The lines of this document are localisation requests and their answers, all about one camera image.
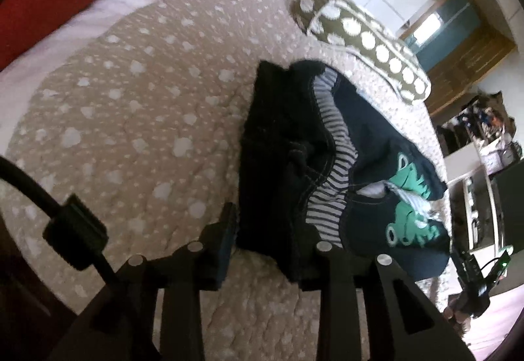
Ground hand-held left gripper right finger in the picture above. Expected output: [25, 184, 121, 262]
[315, 241, 476, 361]

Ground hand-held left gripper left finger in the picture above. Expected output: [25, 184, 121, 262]
[53, 203, 239, 361]

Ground dark navy frog print pants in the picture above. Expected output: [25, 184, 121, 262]
[236, 59, 450, 291]

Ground person's right hand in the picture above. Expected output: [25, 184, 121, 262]
[444, 292, 471, 335]

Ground pink cloth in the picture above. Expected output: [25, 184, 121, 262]
[464, 281, 524, 347]

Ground white shelf unit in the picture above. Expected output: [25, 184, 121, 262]
[444, 132, 524, 255]

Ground beige spotted quilted blanket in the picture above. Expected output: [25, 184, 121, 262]
[0, 0, 451, 361]

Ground olive polka dot pillow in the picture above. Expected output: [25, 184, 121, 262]
[290, 0, 432, 105]

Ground black cable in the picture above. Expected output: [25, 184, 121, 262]
[0, 156, 121, 286]

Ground wooden door frame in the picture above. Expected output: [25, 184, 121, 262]
[397, 0, 517, 116]

